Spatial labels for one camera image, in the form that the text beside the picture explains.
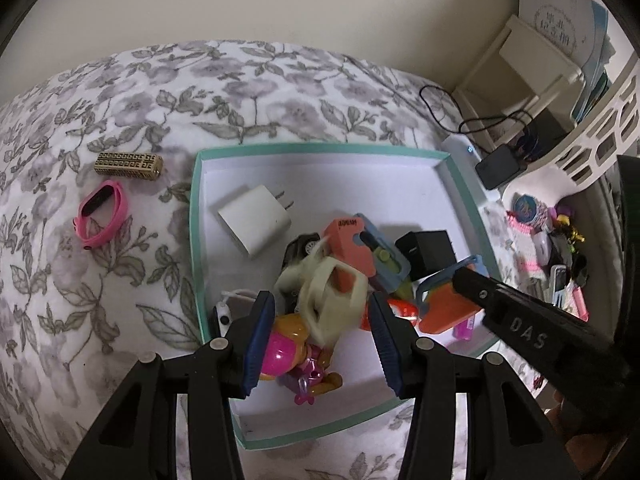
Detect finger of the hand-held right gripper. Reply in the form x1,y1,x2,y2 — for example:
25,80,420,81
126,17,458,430
452,265,507,323

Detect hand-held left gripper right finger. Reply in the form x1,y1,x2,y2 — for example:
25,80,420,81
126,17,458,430
369,291,583,480

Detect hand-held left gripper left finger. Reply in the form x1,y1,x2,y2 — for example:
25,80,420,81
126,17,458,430
60,290,277,480

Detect pink doll toy figure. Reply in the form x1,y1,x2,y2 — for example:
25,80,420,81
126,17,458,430
257,312,345,407

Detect light blue toy frame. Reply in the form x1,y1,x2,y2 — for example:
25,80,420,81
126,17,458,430
354,212,412,287
415,255,485,307

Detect red orange toy piece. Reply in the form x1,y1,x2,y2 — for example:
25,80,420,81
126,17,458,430
387,297,422,332

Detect pink tube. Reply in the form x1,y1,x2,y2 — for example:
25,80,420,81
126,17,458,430
452,312,482,342

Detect white smartwatch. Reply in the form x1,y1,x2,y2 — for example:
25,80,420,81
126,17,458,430
212,287,261,335

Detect black cube adapter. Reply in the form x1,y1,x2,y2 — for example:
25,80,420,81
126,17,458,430
395,230,458,281

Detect cream plastic toy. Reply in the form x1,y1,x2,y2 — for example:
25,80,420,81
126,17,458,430
274,252,372,350

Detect orange and blue toy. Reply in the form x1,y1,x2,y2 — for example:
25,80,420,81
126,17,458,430
322,215,382,292

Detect white charger adapter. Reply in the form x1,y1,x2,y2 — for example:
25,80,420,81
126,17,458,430
217,185,295,259

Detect teal cardboard box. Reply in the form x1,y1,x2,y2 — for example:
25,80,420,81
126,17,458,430
190,142,503,451

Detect person's right hand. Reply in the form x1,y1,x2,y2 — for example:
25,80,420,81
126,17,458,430
545,389,632,467

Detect pink knitted cloth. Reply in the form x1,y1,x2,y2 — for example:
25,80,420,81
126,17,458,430
506,210,553,283

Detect pile of small toys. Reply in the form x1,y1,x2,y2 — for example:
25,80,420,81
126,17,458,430
547,200,593,323

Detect round blue patterned coaster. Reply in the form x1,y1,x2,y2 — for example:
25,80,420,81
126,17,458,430
511,192,551,226

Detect black power bank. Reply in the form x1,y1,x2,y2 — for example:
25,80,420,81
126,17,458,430
475,145,522,191

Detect white power strip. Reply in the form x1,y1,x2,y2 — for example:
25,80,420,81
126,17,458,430
441,135,502,202

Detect black speaker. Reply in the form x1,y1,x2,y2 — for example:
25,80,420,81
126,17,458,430
525,109,569,162

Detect cream plastic basket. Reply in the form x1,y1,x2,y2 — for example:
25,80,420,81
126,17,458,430
525,57,640,193

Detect pink fitness band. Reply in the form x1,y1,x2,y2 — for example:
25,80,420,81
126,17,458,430
74,180,128,249

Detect gold patterned case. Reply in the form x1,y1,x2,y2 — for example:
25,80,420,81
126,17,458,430
95,150,165,180

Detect cream shelf unit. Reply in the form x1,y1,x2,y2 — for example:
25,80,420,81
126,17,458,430
452,14,587,137

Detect floral blanket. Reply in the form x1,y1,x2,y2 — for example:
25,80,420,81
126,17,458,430
0,40,566,480

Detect white and blue paper booklet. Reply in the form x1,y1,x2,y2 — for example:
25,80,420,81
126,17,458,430
507,0,613,123

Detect black cable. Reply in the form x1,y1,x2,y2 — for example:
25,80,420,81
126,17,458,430
419,85,533,137

